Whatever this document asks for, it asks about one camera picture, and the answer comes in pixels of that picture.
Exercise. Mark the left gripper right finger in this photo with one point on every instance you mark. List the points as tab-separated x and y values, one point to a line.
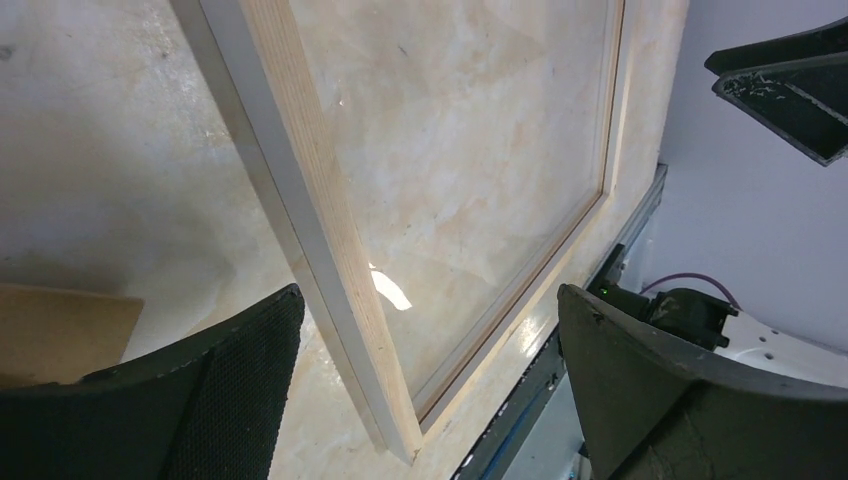
654	406

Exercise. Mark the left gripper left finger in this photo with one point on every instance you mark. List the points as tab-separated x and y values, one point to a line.
208	406

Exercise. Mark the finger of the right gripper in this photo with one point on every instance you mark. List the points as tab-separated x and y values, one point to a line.
795	86

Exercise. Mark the light wooden picture frame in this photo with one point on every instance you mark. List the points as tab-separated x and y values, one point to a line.
430	169

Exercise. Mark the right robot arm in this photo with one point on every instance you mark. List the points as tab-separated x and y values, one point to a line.
721	326

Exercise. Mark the brown cardboard backing board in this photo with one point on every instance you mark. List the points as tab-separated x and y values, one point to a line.
59	336

